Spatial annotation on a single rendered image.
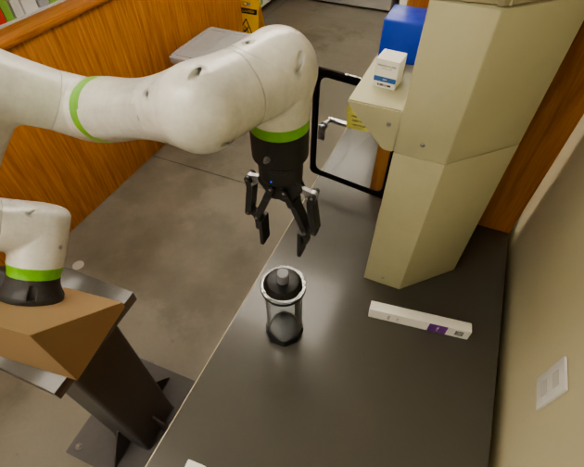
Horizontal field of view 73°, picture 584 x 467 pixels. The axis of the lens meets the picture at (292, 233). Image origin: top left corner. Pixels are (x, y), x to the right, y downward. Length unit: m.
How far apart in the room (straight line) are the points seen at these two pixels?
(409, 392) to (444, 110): 0.67
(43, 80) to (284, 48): 0.46
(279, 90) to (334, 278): 0.80
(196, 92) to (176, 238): 2.24
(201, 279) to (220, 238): 0.33
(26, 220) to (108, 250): 1.65
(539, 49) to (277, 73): 0.52
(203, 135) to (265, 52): 0.13
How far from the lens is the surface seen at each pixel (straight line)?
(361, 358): 1.10
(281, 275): 0.89
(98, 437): 2.16
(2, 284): 1.22
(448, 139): 0.86
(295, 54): 0.53
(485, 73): 0.81
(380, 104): 0.86
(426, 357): 1.14
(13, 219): 1.12
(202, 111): 0.45
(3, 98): 0.82
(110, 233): 2.84
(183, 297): 2.37
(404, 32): 1.00
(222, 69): 0.48
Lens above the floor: 1.93
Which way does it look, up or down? 49 degrees down
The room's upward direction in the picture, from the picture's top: straight up
